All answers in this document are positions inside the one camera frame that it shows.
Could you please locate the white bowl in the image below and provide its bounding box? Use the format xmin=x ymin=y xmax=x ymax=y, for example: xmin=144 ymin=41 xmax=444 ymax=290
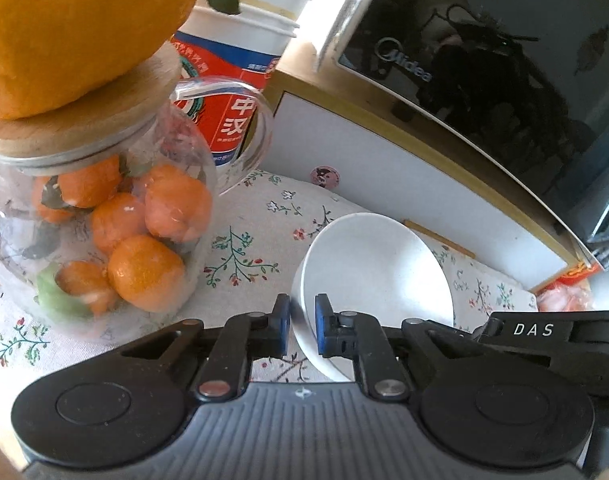
xmin=290 ymin=212 xmax=454 ymax=382

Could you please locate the plastic bag of oranges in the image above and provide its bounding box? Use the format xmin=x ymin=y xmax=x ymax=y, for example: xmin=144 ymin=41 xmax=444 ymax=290
xmin=536 ymin=280 xmax=593 ymax=312

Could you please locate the red gift box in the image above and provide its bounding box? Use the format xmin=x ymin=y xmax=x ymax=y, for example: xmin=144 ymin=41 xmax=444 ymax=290
xmin=557 ymin=262 xmax=603 ymax=286

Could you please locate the glass jar with tangerines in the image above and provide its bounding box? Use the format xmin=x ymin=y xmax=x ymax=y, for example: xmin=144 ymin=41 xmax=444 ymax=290
xmin=0 ymin=44 xmax=272 ymax=344

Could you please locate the stack of paper cups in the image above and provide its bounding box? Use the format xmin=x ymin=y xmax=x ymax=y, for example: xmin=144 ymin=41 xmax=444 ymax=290
xmin=171 ymin=0 xmax=311 ymax=167

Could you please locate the black Midea microwave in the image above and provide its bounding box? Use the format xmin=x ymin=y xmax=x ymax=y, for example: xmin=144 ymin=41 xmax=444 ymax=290
xmin=318 ymin=0 xmax=609 ymax=269

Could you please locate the large orange on jar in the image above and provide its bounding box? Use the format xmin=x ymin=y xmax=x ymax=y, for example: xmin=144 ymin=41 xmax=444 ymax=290
xmin=0 ymin=0 xmax=196 ymax=119

